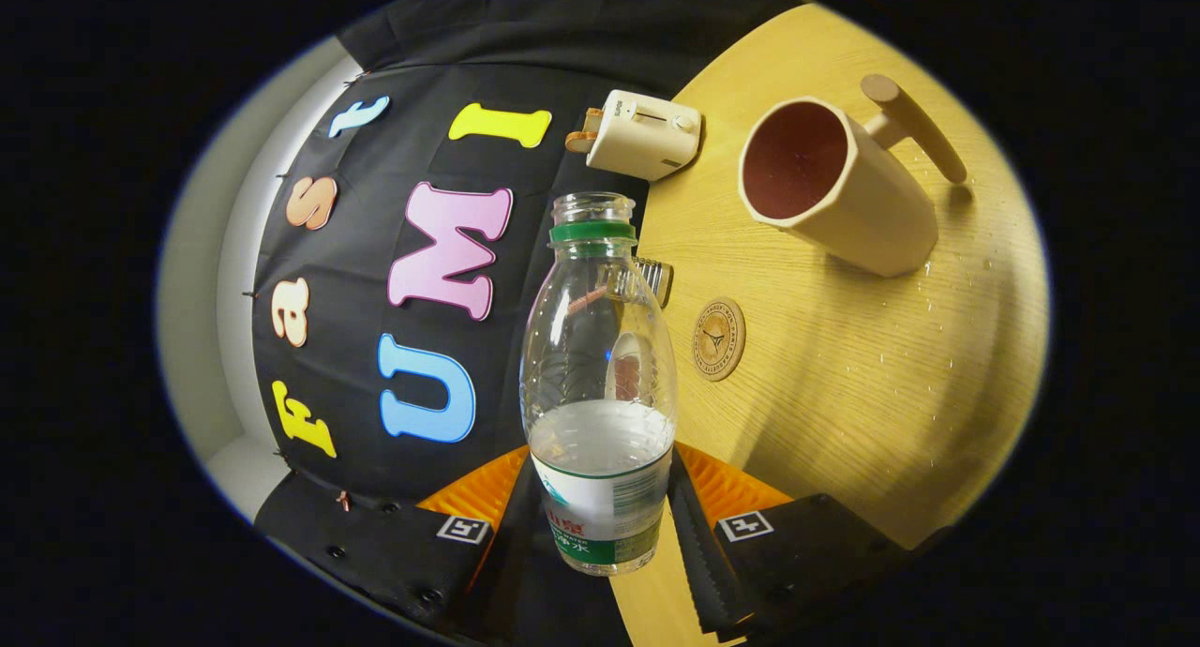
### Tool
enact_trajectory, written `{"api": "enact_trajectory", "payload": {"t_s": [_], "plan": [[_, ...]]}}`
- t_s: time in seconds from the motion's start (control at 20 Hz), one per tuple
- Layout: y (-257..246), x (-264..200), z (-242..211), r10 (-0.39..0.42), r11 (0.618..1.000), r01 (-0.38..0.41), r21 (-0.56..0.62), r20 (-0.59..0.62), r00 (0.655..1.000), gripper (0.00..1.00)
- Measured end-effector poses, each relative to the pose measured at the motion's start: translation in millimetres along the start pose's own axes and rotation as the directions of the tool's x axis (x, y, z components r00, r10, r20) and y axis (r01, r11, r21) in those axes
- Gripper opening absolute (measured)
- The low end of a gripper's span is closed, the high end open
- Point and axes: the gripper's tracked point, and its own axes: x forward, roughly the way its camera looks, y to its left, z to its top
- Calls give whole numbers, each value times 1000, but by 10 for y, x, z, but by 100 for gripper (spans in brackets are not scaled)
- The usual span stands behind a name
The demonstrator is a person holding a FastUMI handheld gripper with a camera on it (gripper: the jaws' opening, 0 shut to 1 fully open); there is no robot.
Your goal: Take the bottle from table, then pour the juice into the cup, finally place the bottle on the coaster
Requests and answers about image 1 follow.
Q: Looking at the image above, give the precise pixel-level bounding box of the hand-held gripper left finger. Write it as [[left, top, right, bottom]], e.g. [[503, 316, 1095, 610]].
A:
[[305, 444, 545, 644]]

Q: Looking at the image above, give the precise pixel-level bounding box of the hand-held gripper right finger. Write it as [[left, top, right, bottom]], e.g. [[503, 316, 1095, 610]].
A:
[[667, 444, 915, 644]]

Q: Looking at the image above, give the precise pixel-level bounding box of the clear plastic bottle green label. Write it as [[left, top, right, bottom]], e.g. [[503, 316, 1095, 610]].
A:
[[520, 192, 679, 576]]

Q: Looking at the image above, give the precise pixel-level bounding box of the round wooden coaster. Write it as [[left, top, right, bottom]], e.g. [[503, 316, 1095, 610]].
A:
[[692, 297, 748, 383]]

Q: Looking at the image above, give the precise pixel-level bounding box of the beige cup with handle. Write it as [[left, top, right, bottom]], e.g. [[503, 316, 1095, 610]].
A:
[[738, 73, 968, 278]]

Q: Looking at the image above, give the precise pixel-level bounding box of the wooden table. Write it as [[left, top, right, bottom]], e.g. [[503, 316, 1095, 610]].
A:
[[609, 3, 1051, 647]]

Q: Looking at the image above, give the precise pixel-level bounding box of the black backdrop cloth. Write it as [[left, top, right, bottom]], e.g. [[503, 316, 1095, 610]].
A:
[[251, 0, 817, 554]]

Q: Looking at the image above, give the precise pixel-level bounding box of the white toaster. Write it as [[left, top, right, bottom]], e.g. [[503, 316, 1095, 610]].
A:
[[586, 89, 704, 182]]

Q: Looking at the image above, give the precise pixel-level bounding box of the toasted bread slice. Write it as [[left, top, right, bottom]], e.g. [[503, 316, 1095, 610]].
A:
[[565, 107, 606, 154]]

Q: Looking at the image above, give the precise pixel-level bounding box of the metal wire utensil holder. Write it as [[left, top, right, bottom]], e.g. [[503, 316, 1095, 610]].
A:
[[636, 258, 674, 308]]

